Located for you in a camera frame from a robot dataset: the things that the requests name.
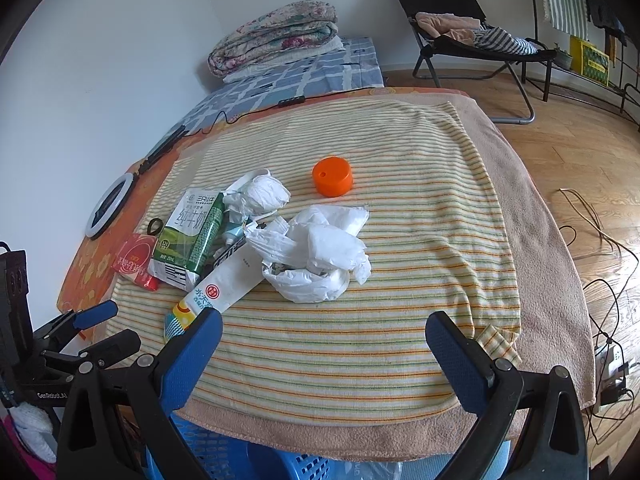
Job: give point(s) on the dark hanging jacket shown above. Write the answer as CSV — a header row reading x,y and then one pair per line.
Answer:
x,y
602,16

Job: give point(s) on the striped garment on chair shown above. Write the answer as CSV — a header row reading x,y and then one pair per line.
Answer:
x,y
500,41

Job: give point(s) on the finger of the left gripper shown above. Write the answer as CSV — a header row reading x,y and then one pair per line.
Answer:
x,y
103,354
95,313

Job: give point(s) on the red cigarette pack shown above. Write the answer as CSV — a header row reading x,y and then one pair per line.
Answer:
x,y
132,260

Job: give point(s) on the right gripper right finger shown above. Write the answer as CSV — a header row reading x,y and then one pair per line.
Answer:
x,y
489,389

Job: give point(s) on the striped yellow towel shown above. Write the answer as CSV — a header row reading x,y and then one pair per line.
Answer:
x,y
392,216

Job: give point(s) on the light blue cream tube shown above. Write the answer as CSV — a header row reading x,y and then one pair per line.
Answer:
x,y
234,224

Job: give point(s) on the white plastic bag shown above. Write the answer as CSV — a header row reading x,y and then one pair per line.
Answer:
x,y
313,257

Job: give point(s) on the white ring light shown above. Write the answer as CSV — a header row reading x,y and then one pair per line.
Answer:
x,y
109,205

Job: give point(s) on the blue checkered bedsheet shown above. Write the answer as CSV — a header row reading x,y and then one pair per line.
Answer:
x,y
354,66

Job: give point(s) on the orange plastic cap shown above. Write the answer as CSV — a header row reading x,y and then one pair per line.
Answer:
x,y
332,176

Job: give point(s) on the white power strip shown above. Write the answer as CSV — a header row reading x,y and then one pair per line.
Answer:
x,y
611,372

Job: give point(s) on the folded floral quilt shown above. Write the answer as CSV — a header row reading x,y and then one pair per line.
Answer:
x,y
297,26

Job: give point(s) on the blue plastic basket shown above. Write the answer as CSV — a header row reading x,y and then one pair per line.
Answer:
x,y
240,454

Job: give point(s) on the white gloved left hand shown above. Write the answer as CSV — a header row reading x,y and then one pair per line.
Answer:
x,y
35,430

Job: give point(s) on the black folding chair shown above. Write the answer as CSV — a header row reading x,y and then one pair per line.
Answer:
x,y
515,65

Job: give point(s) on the pink clothes on chair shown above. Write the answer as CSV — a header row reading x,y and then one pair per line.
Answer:
x,y
457,28

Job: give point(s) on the small white tissue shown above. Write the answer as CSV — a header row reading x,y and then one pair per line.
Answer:
x,y
255,195

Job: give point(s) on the white yellow long box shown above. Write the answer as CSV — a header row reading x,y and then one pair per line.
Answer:
x,y
231,273

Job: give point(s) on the black ring light stand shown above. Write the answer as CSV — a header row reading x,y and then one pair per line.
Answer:
x,y
161,149

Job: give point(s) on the black clothes rack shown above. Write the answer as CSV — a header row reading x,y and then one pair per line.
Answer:
x,y
620,97

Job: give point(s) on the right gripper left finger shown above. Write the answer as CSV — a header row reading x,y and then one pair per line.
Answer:
x,y
159,385

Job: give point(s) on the green white milk carton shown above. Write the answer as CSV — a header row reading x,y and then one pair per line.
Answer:
x,y
186,240

